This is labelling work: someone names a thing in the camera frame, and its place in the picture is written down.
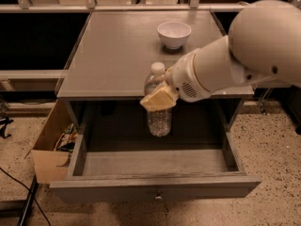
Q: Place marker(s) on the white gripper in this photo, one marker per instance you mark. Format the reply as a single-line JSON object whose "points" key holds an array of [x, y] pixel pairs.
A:
{"points": [[185, 76]]}

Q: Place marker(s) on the clear plastic water bottle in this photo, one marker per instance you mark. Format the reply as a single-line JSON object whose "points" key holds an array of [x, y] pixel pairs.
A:
{"points": [[159, 122]]}

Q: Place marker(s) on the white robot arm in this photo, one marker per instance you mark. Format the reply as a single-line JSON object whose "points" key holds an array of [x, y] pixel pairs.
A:
{"points": [[263, 43]]}

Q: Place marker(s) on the open grey top drawer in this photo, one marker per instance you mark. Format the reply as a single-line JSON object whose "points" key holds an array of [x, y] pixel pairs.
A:
{"points": [[117, 159]]}

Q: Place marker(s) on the metal drawer knob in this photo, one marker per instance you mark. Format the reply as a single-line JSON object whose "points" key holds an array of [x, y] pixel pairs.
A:
{"points": [[158, 197]]}

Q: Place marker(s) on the grey wooden cabinet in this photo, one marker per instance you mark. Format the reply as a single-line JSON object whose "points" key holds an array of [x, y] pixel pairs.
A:
{"points": [[117, 49]]}

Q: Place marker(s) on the white ceramic bowl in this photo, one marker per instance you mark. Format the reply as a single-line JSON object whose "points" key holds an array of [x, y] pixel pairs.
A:
{"points": [[173, 35]]}

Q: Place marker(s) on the snack bags in box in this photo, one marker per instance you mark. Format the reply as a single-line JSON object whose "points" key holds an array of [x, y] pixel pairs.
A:
{"points": [[66, 141]]}

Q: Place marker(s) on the cardboard box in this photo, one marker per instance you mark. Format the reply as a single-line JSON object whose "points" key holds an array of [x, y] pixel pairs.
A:
{"points": [[49, 163]]}

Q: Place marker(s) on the black object at left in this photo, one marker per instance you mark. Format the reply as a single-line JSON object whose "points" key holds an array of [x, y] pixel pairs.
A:
{"points": [[4, 122]]}

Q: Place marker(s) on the black floor rail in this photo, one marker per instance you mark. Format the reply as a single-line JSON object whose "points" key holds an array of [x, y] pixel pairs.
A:
{"points": [[26, 210]]}

